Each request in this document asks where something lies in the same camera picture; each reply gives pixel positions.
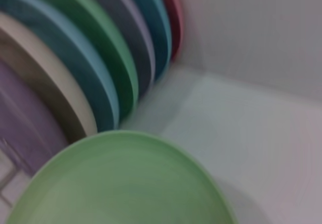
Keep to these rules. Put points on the light green plate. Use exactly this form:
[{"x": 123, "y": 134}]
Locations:
[{"x": 120, "y": 183}]

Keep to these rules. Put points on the grey lavender plate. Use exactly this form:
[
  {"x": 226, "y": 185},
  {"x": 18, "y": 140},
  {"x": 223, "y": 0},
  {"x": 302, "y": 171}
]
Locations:
[{"x": 142, "y": 47}]

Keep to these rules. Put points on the teal plate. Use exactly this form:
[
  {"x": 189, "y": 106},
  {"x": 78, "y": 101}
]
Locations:
[{"x": 161, "y": 32}]

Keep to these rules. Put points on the dark green plate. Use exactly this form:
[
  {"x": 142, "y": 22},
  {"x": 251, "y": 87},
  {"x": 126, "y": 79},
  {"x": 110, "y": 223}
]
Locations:
[{"x": 113, "y": 47}]

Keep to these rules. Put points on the light blue plate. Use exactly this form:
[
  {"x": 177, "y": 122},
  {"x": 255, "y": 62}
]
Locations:
[{"x": 75, "y": 58}]

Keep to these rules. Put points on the beige plate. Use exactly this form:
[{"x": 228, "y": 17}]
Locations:
[{"x": 54, "y": 75}]

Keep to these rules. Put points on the purple plate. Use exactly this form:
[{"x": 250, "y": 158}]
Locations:
[{"x": 25, "y": 108}]

